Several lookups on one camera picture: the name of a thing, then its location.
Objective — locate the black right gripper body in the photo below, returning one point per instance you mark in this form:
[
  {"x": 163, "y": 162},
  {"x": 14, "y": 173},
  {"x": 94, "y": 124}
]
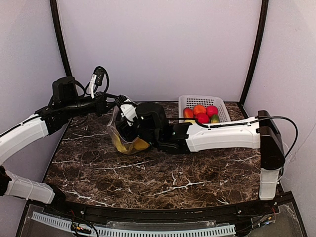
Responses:
[{"x": 127, "y": 129}]

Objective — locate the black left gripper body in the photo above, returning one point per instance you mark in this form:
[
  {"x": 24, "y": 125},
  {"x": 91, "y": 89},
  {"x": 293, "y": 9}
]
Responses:
[{"x": 101, "y": 105}]

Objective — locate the clear zip top bag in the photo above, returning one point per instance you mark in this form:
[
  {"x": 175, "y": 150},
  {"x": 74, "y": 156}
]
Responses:
[{"x": 113, "y": 131}]

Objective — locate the yellow toy lemon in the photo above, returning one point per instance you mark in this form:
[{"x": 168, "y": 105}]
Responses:
[{"x": 140, "y": 145}]

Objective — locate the yellow toy pear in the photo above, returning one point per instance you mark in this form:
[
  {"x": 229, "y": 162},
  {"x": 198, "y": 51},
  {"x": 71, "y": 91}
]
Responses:
[{"x": 120, "y": 146}]

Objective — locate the cream toy apple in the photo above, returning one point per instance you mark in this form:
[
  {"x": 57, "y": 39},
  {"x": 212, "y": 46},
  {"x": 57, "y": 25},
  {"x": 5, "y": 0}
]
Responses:
[{"x": 190, "y": 120}]

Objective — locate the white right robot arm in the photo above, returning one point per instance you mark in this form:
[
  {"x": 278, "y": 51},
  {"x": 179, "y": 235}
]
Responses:
[{"x": 149, "y": 122}]

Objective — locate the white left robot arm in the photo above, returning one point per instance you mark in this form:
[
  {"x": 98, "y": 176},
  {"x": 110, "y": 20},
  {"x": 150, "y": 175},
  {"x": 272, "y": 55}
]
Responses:
[{"x": 64, "y": 104}]

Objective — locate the red orange toy mango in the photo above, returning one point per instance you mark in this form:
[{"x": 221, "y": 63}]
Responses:
[{"x": 188, "y": 113}]

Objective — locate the white plastic basket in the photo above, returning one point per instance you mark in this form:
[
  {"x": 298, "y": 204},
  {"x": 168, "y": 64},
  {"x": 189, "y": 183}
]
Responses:
[{"x": 189, "y": 101}]

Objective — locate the orange toy fruit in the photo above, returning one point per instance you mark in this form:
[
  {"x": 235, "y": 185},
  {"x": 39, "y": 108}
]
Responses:
[{"x": 199, "y": 109}]

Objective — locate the red toy apple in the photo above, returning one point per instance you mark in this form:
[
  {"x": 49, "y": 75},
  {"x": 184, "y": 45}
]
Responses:
[{"x": 202, "y": 118}]

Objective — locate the pink red toy fruit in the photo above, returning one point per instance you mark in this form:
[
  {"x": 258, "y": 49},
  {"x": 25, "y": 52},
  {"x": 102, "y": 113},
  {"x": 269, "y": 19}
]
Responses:
[{"x": 212, "y": 110}]

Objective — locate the green orange toy cucumber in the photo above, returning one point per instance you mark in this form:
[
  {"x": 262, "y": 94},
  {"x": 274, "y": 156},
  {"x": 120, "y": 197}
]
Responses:
[{"x": 215, "y": 119}]

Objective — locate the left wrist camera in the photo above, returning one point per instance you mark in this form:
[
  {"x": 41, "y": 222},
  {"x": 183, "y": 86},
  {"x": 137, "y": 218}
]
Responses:
[{"x": 96, "y": 81}]

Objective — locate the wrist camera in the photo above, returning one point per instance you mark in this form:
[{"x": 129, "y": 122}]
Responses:
[
  {"x": 96, "y": 81},
  {"x": 127, "y": 108}
]

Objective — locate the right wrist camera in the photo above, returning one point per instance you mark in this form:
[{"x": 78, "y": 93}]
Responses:
[{"x": 127, "y": 108}]

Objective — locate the white slotted cable duct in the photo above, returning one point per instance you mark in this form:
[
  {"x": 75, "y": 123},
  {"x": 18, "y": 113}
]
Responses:
[{"x": 129, "y": 229}]

